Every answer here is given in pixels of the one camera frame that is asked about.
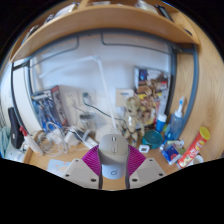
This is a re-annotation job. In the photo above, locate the blue spray bottle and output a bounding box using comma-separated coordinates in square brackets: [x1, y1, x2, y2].
[163, 96, 186, 141]

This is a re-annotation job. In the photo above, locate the white cup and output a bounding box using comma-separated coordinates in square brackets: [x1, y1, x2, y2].
[192, 154, 205, 166]

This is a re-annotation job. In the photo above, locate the red yellow chips can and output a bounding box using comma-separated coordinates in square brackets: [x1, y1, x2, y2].
[177, 126, 211, 169]

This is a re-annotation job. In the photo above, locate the beige wall card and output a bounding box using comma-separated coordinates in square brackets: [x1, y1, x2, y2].
[115, 88, 135, 108]

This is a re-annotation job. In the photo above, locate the blue white tissue packet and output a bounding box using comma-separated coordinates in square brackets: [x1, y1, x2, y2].
[160, 139, 185, 166]

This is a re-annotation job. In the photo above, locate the small white square clock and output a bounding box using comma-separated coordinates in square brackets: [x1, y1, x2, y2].
[138, 144, 150, 154]

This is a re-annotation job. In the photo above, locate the green plug with cable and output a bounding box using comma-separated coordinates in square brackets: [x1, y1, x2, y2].
[82, 92, 118, 120]

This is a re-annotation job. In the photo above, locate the white power strip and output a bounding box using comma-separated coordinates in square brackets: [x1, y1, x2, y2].
[79, 133, 100, 150]

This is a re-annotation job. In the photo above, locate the blue white-capped can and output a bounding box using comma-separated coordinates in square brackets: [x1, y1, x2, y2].
[154, 113, 168, 134]

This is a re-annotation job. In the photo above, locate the teal round dish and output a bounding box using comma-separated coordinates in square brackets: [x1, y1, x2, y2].
[142, 129, 164, 150]

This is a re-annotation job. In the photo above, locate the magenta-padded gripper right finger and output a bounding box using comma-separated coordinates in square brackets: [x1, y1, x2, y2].
[125, 145, 168, 190]

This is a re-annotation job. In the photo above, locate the wooden shelf unit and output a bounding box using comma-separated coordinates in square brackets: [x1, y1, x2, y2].
[9, 0, 201, 64]

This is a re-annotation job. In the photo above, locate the white wall socket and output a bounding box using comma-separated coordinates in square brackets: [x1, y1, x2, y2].
[64, 93, 79, 108]

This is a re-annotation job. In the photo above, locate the teal blanket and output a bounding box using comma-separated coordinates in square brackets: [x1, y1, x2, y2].
[0, 126, 11, 158]

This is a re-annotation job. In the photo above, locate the brown tree creature figure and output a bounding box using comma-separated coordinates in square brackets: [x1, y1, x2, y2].
[123, 96, 146, 139]

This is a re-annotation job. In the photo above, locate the large white power adapter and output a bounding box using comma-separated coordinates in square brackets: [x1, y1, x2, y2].
[63, 129, 81, 146]

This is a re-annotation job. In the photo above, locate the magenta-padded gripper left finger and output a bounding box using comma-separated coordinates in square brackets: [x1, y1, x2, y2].
[60, 145, 103, 190]

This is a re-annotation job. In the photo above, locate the grey white computer mouse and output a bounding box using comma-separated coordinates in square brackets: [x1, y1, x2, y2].
[97, 133, 130, 180]

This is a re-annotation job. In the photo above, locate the printed figure packaging box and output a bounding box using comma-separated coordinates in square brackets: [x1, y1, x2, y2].
[133, 66, 169, 126]

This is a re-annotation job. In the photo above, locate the steel cup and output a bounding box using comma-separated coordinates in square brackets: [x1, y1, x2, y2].
[79, 113, 98, 134]

